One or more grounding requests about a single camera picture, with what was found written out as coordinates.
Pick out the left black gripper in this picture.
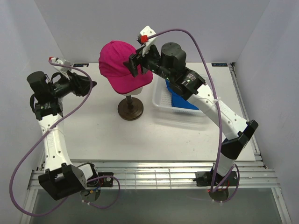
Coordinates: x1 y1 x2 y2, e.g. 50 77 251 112
50 70 97 99

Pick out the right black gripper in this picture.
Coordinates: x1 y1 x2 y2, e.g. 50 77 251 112
122 42 173 82

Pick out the pink cap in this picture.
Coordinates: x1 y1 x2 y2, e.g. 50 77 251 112
99 41 153 95

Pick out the blue cap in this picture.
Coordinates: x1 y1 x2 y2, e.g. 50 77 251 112
165 80 199 110

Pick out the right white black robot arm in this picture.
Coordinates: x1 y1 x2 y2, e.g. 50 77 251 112
123 42 258 185

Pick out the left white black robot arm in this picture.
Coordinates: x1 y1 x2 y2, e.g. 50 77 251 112
27 71 99 200

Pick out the cream foam mannequin head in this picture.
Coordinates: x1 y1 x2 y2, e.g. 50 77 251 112
124 87 143 96

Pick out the brown round wooden stand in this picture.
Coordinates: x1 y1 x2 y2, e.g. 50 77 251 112
117 95 144 121

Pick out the white plastic basket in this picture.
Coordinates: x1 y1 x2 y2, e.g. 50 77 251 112
152 77 204 116

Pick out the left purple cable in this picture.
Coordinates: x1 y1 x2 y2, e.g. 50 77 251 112
9 61 121 217

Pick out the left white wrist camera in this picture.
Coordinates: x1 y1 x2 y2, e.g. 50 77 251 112
49 57 72 79

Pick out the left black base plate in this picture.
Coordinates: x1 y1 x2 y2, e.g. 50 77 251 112
96 172 114 187

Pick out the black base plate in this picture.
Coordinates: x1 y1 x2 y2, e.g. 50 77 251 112
193 171 238 188
96 172 114 187

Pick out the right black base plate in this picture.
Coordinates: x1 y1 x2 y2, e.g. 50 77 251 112
193 171 238 188

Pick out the aluminium rail frame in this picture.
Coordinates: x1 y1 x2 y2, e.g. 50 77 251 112
27 63 281 190

